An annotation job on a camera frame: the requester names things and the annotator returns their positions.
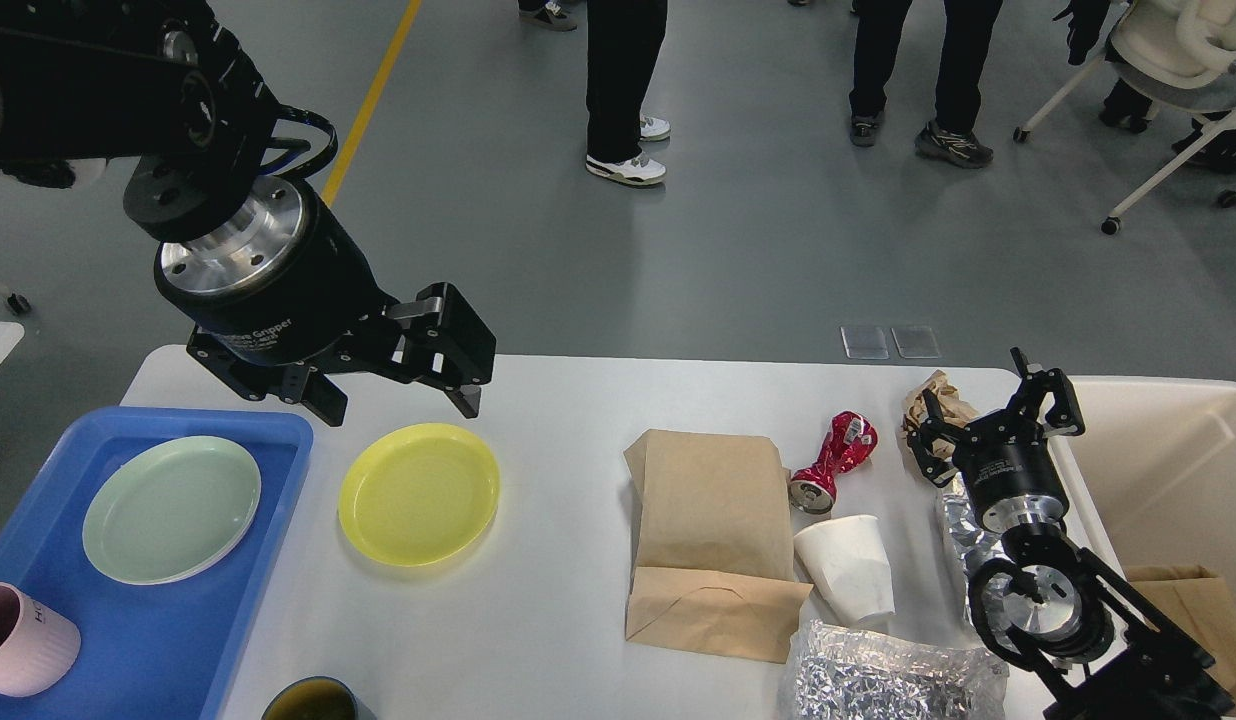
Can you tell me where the distant grey shoe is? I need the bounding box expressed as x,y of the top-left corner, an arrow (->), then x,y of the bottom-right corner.
518,0 -> 578,32

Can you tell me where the floor outlet cover right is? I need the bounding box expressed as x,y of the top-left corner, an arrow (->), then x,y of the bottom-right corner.
891,325 -> 942,359

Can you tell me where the floor outlet cover left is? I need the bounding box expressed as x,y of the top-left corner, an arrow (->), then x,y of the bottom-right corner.
839,325 -> 891,359

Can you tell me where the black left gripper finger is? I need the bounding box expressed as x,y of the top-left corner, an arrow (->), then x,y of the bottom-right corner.
337,282 -> 496,419
278,366 -> 349,427

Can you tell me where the floor outlet cover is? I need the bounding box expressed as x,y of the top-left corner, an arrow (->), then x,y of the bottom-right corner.
839,325 -> 891,359
891,325 -> 942,359

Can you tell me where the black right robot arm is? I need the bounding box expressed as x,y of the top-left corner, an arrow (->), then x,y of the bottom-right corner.
904,348 -> 1234,719

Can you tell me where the pale green plate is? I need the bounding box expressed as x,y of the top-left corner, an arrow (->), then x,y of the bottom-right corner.
82,436 -> 262,585

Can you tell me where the teal mug yellow inside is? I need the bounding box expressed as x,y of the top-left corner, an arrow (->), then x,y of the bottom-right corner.
261,676 -> 377,719

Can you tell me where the crushed red soda can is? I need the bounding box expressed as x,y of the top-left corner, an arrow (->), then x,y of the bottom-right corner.
789,411 -> 879,515

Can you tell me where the pink ribbed mug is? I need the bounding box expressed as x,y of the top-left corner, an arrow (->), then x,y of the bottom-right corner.
0,582 -> 80,697

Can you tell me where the chair caster at left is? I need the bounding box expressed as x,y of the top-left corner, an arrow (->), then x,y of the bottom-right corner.
0,282 -> 32,316

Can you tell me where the white office chair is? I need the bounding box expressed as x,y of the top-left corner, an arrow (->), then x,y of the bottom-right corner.
1014,1 -> 1236,233

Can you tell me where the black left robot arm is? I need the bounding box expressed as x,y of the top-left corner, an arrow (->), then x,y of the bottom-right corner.
0,1 -> 496,427

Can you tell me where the crumpled foil sheet front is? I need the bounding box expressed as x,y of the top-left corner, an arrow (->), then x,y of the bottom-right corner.
777,620 -> 1009,719

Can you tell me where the blue plastic tray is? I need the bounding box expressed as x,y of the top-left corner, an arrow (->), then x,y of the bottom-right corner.
0,408 -> 313,719

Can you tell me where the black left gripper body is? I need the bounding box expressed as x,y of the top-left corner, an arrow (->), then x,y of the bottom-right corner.
153,177 -> 403,400

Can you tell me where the brown paper bag in bin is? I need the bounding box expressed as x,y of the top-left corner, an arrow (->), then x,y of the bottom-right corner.
1125,564 -> 1236,692

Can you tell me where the person in grey sneakers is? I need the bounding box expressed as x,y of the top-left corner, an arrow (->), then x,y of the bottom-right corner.
847,0 -> 1007,169

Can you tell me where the crumpled brown paper ball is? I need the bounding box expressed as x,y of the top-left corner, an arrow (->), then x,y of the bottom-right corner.
900,370 -> 978,487

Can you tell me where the person in white sneakers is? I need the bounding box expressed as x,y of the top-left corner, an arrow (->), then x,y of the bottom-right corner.
585,1 -> 670,186

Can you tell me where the crumpled foil under arm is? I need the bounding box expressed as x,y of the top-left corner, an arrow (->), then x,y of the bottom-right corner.
934,473 -> 1009,635

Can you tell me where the seated person in black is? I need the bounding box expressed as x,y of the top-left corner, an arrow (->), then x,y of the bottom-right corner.
1053,1 -> 1236,174

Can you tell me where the yellow plastic plate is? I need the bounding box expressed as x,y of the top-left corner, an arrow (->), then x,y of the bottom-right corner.
336,424 -> 502,568

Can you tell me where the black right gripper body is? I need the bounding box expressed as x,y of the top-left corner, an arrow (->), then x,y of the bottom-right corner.
953,441 -> 1069,534

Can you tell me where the beige plastic bin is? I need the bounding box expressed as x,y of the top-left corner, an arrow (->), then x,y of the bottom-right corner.
1067,375 -> 1236,605

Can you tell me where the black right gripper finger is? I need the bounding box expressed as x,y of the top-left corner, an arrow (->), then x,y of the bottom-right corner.
918,391 -> 967,488
994,347 -> 1086,442

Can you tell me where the white paper cup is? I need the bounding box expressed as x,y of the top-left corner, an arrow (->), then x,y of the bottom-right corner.
794,514 -> 894,629

